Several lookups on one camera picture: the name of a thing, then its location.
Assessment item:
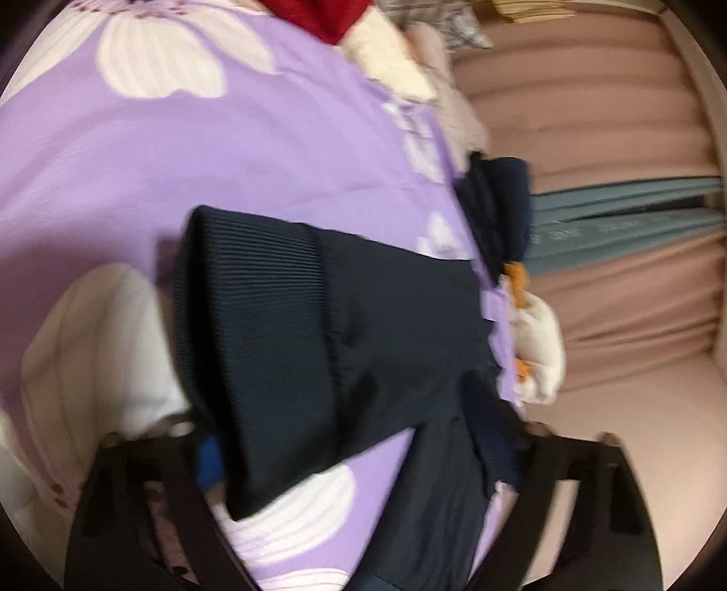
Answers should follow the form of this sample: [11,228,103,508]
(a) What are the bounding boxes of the white quilted blanket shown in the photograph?
[344,8,435,104]

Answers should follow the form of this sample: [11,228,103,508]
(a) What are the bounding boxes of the teal lettered curtain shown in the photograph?
[528,175,727,280]

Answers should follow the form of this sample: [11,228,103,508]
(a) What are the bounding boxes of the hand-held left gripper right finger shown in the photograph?
[454,421,665,591]

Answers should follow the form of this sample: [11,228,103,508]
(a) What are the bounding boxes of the red cloth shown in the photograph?
[264,0,377,47]

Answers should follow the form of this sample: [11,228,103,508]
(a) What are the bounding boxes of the pinkish grey duvet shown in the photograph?
[409,25,492,155]

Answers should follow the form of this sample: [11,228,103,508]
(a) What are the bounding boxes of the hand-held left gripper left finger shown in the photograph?
[64,417,268,591]

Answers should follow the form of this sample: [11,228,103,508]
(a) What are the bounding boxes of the white plush toy orange feet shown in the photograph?
[500,258,567,406]

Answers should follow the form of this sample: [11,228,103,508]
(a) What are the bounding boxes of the folded navy clothes stack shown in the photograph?
[457,150,535,285]

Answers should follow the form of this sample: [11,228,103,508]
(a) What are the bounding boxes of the pleated beige lampshade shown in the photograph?
[489,0,577,25]

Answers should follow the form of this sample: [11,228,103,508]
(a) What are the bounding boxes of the plaid pillow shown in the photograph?
[380,0,494,51]

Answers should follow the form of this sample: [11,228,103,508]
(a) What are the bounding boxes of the navy zip jacket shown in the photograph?
[170,205,535,591]

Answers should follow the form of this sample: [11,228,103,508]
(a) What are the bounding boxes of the purple floral bedsheet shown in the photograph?
[0,0,515,591]

